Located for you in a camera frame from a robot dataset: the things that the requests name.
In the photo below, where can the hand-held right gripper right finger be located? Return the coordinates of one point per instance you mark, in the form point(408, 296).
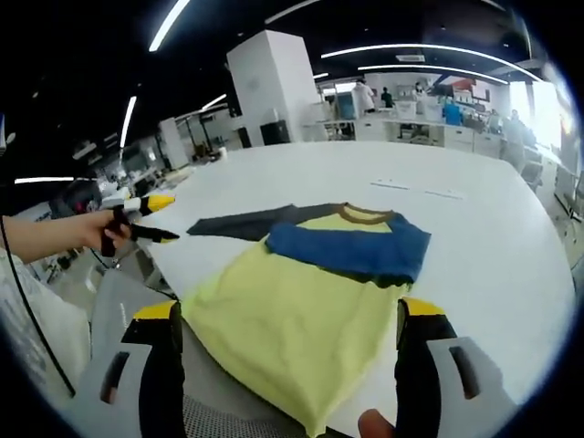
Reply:
point(415, 374)

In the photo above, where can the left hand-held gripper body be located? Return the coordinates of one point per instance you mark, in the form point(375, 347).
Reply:
point(114, 201)

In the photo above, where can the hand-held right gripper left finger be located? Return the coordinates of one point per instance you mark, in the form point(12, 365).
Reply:
point(164, 374)

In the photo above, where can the yellow blue grey garment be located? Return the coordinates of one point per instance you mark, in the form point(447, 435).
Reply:
point(292, 328)

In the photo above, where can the white tape template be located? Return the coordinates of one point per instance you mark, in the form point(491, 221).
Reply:
point(392, 184)

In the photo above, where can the person's left hand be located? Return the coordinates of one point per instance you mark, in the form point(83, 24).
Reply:
point(91, 232)

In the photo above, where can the person's right hand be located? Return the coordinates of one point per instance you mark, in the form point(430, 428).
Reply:
point(376, 424)

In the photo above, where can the straight ceiling light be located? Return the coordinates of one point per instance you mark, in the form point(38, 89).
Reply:
point(43, 180)
point(128, 121)
point(169, 25)
point(213, 102)

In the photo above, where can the grey mesh chair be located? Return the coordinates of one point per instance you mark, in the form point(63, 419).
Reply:
point(118, 301)

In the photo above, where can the small white container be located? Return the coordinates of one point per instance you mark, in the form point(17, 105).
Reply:
point(222, 153)

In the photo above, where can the narrow black cabinet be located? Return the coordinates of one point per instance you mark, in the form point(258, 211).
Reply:
point(244, 138)

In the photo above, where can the person's white printed shirt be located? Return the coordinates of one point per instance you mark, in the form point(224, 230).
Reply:
point(32, 328)

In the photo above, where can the white square pillar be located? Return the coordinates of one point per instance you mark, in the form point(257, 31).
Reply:
point(274, 82)

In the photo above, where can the blue framed machine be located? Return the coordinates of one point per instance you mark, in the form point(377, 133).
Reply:
point(345, 106)

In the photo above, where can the white counter with cabinets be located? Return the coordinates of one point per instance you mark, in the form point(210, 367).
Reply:
point(388, 132)

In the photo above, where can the blue container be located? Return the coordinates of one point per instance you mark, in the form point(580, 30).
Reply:
point(454, 114)

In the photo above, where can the long curved ceiling light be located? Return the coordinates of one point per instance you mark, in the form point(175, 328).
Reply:
point(433, 47)
point(433, 68)

